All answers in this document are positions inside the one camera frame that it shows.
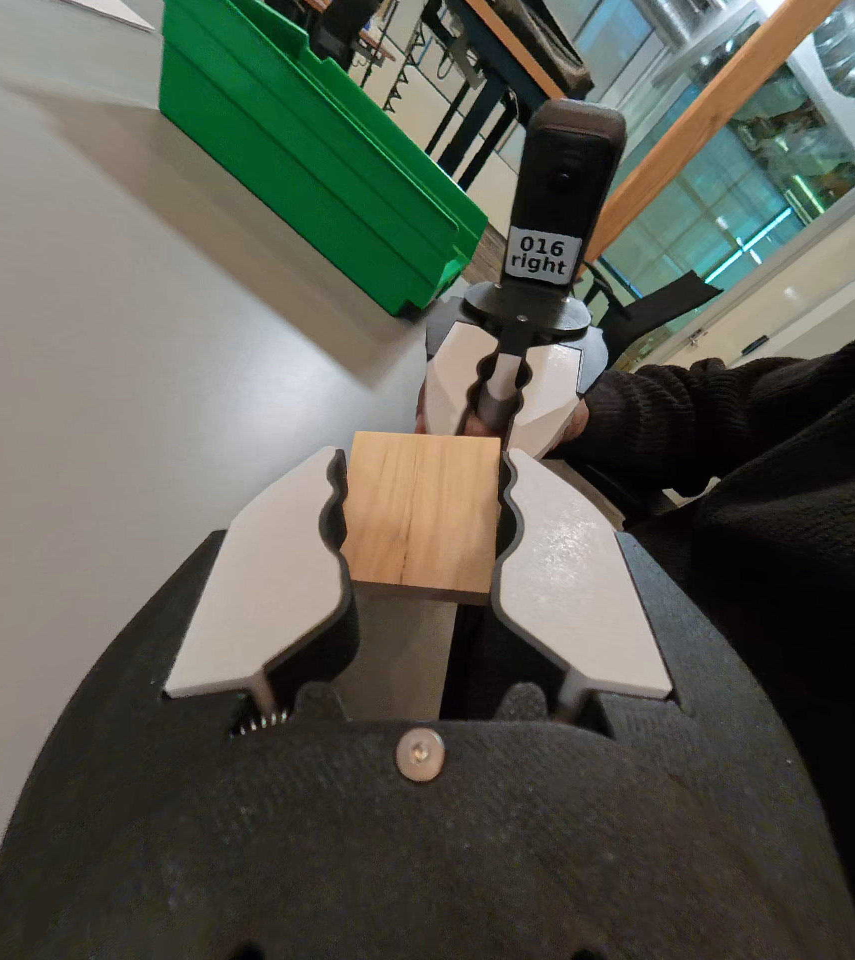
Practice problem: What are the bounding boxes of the person's right forearm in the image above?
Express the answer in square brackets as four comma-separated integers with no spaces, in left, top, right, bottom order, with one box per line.
[551,318,855,519]

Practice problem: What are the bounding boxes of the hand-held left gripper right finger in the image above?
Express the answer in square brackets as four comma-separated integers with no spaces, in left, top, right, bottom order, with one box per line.
[489,447,675,725]

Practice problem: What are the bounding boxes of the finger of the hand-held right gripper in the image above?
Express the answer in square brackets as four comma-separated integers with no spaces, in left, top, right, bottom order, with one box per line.
[506,343,586,460]
[426,321,504,436]

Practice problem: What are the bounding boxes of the wooden table with black legs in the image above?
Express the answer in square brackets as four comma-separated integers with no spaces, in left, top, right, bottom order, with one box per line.
[423,0,595,196]

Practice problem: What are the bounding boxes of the person's right hand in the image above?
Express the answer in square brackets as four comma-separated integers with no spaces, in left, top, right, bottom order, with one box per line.
[556,396,591,451]

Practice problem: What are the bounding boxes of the black plastic object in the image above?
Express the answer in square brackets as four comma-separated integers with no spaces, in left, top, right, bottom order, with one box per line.
[311,0,380,65]

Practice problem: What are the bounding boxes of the grey desk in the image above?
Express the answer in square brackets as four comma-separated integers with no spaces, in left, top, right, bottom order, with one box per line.
[0,0,466,960]

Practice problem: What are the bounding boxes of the white flat sheet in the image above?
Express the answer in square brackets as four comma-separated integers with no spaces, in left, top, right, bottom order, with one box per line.
[60,0,156,35]

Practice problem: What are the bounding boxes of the green plastic bin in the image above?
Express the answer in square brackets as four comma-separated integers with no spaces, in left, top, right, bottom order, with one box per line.
[159,0,490,318]

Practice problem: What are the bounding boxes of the natural wooden block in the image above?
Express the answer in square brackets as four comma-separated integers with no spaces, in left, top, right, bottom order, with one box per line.
[339,431,504,607]

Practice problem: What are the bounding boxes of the wooden beam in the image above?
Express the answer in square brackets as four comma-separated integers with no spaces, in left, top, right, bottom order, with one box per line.
[585,0,845,264]

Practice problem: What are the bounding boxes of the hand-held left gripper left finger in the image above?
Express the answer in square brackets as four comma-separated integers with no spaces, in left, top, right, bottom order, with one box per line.
[163,446,361,732]

